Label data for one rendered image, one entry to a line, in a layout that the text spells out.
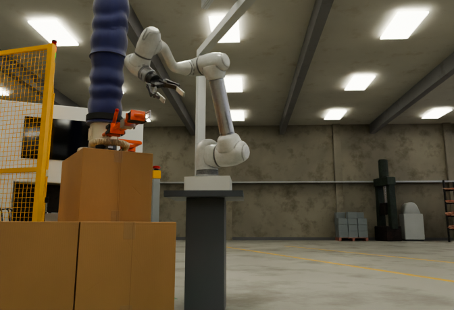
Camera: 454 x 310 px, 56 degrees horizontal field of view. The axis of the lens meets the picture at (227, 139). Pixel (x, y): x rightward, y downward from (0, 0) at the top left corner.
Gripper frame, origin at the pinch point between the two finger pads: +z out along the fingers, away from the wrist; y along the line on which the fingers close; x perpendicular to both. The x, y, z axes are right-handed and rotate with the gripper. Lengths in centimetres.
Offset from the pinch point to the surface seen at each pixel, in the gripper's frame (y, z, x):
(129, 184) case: 26, 5, -49
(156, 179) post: -51, -52, -134
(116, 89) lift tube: 0, -50, -26
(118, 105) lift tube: 2, -43, -34
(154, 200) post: -42, -41, -145
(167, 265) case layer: 53, 69, -27
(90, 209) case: 50, 6, -55
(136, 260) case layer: 63, 60, -25
